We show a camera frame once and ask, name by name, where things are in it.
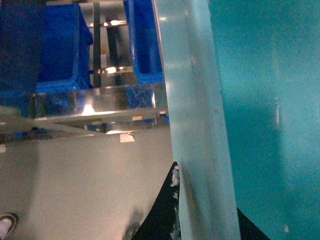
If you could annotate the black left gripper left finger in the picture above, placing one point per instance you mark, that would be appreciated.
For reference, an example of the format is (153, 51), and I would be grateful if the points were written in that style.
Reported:
(162, 222)

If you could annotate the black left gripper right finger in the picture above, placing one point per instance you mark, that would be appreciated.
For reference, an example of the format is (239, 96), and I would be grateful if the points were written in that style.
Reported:
(248, 230)

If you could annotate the teal plastic bin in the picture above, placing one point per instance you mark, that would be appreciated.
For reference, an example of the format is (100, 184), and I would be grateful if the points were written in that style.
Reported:
(243, 89)

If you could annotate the white shoe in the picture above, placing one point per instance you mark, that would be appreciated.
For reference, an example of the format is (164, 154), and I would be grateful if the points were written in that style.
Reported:
(8, 222)

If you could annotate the blue bin under table left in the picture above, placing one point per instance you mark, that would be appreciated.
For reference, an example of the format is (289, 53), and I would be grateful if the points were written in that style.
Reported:
(65, 52)

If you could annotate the blue bin under table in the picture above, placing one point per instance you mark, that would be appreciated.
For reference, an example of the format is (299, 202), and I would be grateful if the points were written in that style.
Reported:
(65, 52)
(143, 41)

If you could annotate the blue bin under table centre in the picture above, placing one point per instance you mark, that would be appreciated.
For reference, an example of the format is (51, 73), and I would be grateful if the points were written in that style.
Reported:
(143, 41)

